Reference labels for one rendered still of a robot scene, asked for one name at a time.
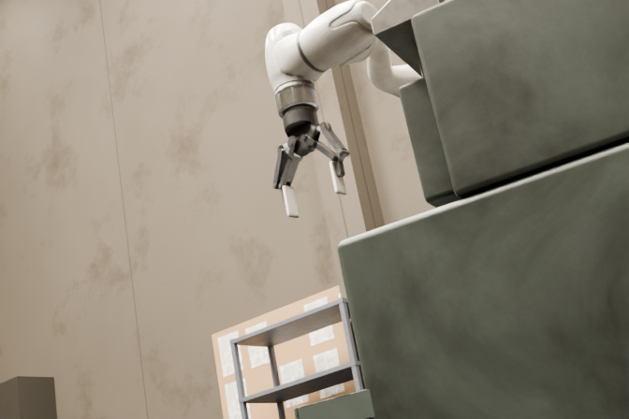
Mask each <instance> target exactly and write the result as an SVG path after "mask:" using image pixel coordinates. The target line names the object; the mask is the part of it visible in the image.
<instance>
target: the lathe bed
mask: <svg viewBox="0 0 629 419"><path fill-rule="evenodd" d="M371 24H372V28H373V34H374V35H375V36H376V37H377V38H378V39H379V40H380V41H382V42H383V43H384V44H385V45H386V46H387V47H388V48H389V49H391V50H392V51H393V52H394V53H395V54H396V55H397V56H399V57H400V58H401V59H402V60H403V61H404V62H405V63H407V64H408V65H409V66H410V67H411V68H412V69H413V70H415V71H416V72H417V73H418V74H419V76H420V77H421V79H417V80H415V81H413V82H410V83H408V84H405V85H403V86H401V87H400V88H399V95H400V99H401V102H402V109H403V113H404V117H405V120H406V125H407V129H408V133H409V137H410V140H411V144H412V148H413V152H414V156H415V160H416V164H417V171H418V175H419V178H420V183H421V187H422V191H423V194H424V198H425V200H426V202H427V203H429V204H431V205H432V206H434V207H436V208H438V207H441V206H444V205H446V204H449V203H452V202H455V201H457V200H460V199H463V198H465V197H468V196H471V195H476V194H479V193H482V192H484V191H487V190H489V189H492V188H495V187H498V186H501V185H504V184H507V183H509V182H511V181H516V180H519V179H522V178H525V177H528V176H531V175H533V174H535V173H538V172H541V171H544V170H547V169H550V168H553V167H556V166H559V165H562V164H565V163H568V162H571V161H574V160H577V159H579V158H582V157H584V156H587V155H590V154H593V153H596V152H600V151H603V150H606V149H608V148H611V147H614V146H617V145H620V144H623V143H625V142H628V141H629V0H446V1H445V0H389V1H388V2H387V3H386V4H385V5H384V6H383V7H382V8H381V9H380V10H379V11H378V12H377V13H376V14H375V15H374V16H373V17H372V18H371Z"/></svg>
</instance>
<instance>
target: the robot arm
mask: <svg viewBox="0 0 629 419"><path fill-rule="evenodd" d="M377 12H378V11H377V9H376V8H375V7H374V6H373V5H372V4H370V3H368V2H367V1H364V0H351V1H347V2H343V3H341V4H339V5H337V6H335V7H333V8H331V9H330V10H328V11H326V12H325V13H323V14H322V15H320V16H319V17H317V18H316V19H315V20H313V21H312V22H311V23H310V24H309V25H308V26H307V27H306V28H304V29H303V30H302V29H301V28H299V27H298V26H297V25H296V24H294V23H282V24H279V25H277V26H275V27H273V28H272V29H271V30H270V31H269V32H268V35H267V38H266V44H265V59H266V67H267V72H268V77H269V81H270V84H271V87H272V89H273V90H274V94H275V100H276V104H277V109H278V114H279V116H280V118H282V119H283V123H284V128H285V133H286V134H287V137H288V142H287V143H286V144H284V145H282V144H278V146H277V152H278V156H277V161H276V167H275V172H274V178H273V183H272V188H273V189H277V190H281V193H282V199H283V202H284V203H285V207H286V213H287V216H288V217H292V218H299V213H298V208H297V202H296V197H295V192H294V188H293V187H291V184H292V181H293V179H294V177H295V174H296V171H297V168H298V165H299V163H300V161H301V160H302V158H303V156H306V155H307V154H308V153H310V152H314V151H315V149H317V150H319V151H320V152H322V153H323V154H325V155H326V156H327V157H328V158H329V159H331V161H330V162H329V166H330V171H331V176H332V180H333V185H334V190H335V193H336V194H339V195H346V190H345V185H344V176H345V172H344V163H343V161H344V158H345V157H348V156H349V154H350V153H349V151H348V149H347V148H346V147H345V146H344V144H343V143H342V142H341V140H339V139H338V138H337V136H336V135H335V134H334V132H333V131H332V128H331V125H330V123H326V122H323V121H320V122H318V118H317V112H318V109H319V106H318V102H317V96H316V89H315V82H317V81H318V79H319V78H320V77H321V76H322V75H323V74H324V73H325V72H326V71H327V70H329V69H330V68H332V67H334V66H336V65H337V66H343V65H349V64H353V63H359V62H362V61H364V60H366V59H367V70H368V76H369V79H370V81H371V83H372V84H373V85H374V86H375V87H376V88H377V89H379V90H381V91H383V92H385V93H388V94H392V95H395V96H397V97H399V98H400V95H399V88H400V87H401V86H403V85H405V84H408V83H410V82H413V81H415V80H417V79H421V77H420V76H419V74H418V73H417V72H416V71H415V70H413V69H412V68H411V67H410V66H409V65H396V66H392V64H391V55H390V49H389V48H388V47H387V46H386V45H385V44H384V43H383V42H382V41H380V40H379V39H378V38H377V37H376V36H375V35H374V34H373V28H372V24H371V18H372V17H373V16H374V15H375V14H376V13H377ZM320 133H322V134H323V135H324V137H325V138H326V139H327V141H328V142H329V143H330V145H331V146H332V147H333V148H334V150H335V151H336V152H337V153H336V152H334V151H333V150H331V149H330V148H329V147H327V146H326V145H325V144H324V143H323V142H321V141H320V140H319V137H320ZM294 153H295V154H297V155H298V156H295V155H294ZM332 161H334V162H332ZM285 183H286V184H285Z"/></svg>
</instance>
